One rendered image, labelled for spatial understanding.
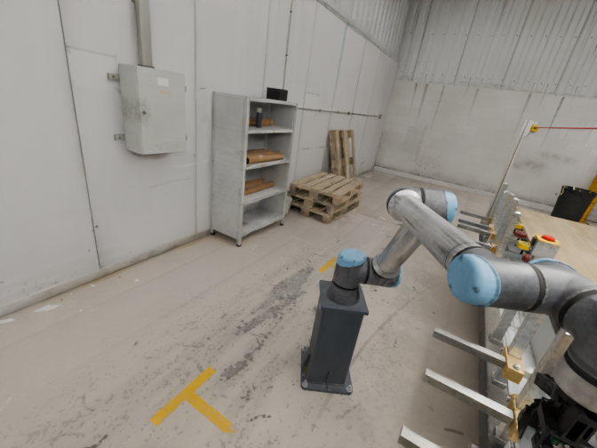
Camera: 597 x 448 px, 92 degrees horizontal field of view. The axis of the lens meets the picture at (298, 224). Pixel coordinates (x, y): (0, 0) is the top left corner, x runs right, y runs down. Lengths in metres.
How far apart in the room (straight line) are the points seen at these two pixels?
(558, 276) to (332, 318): 1.18
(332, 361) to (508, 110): 7.57
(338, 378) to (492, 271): 1.52
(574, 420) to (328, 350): 1.32
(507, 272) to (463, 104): 8.07
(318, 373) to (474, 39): 8.08
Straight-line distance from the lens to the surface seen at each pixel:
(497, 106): 8.60
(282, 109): 3.74
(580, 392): 0.67
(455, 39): 8.87
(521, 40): 8.78
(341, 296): 1.62
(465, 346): 1.32
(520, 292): 0.63
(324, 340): 1.77
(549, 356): 1.06
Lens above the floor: 1.58
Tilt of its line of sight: 23 degrees down
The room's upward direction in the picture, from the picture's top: 8 degrees clockwise
